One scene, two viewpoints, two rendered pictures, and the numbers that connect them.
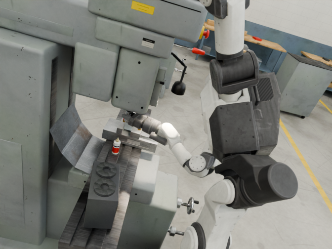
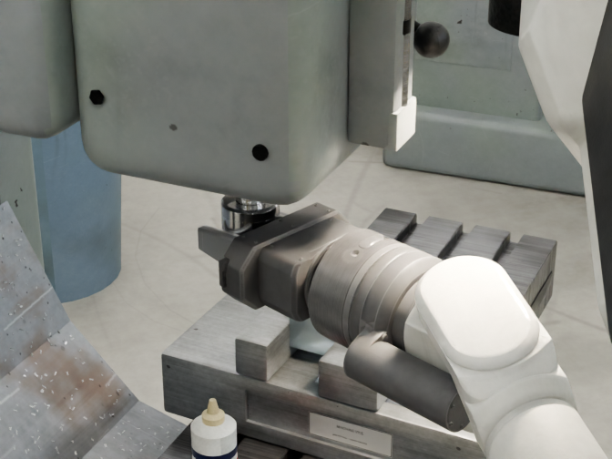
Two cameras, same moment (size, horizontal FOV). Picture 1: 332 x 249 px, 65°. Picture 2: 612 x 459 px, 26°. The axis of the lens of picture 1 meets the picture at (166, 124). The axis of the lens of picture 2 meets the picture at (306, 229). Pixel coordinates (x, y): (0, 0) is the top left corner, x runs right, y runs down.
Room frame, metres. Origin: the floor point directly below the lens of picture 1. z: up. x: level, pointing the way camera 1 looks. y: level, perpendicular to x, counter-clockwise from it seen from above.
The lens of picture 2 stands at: (0.40, -0.30, 1.72)
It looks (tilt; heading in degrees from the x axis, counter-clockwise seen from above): 27 degrees down; 29
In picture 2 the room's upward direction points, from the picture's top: straight up
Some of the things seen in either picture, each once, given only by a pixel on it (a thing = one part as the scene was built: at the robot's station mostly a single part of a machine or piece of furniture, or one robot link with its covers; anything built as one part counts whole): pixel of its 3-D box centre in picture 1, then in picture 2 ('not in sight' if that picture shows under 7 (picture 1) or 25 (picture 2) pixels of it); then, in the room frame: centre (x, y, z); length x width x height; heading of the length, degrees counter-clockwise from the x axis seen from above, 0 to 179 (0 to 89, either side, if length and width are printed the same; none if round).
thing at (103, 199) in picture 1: (103, 193); not in sight; (0.79, 0.18, 1.07); 0.22 x 0.12 x 0.20; 16
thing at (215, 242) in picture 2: (126, 117); (222, 250); (1.18, 0.21, 1.23); 0.06 x 0.02 x 0.03; 74
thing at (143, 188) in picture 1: (117, 169); not in sight; (1.21, 0.21, 0.83); 0.50 x 0.35 x 0.12; 95
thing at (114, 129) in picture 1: (132, 132); (354, 372); (1.37, 0.19, 1.02); 0.35 x 0.15 x 0.11; 93
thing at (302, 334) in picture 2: (129, 123); (327, 311); (1.37, 0.22, 1.08); 0.06 x 0.05 x 0.06; 3
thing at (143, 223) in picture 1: (112, 207); not in sight; (1.21, 0.18, 0.47); 0.81 x 0.32 x 0.60; 95
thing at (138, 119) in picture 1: (143, 122); (331, 278); (1.19, 0.12, 1.23); 0.13 x 0.12 x 0.10; 164
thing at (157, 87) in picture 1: (157, 87); (384, 1); (1.22, 0.10, 1.44); 0.04 x 0.04 x 0.21; 5
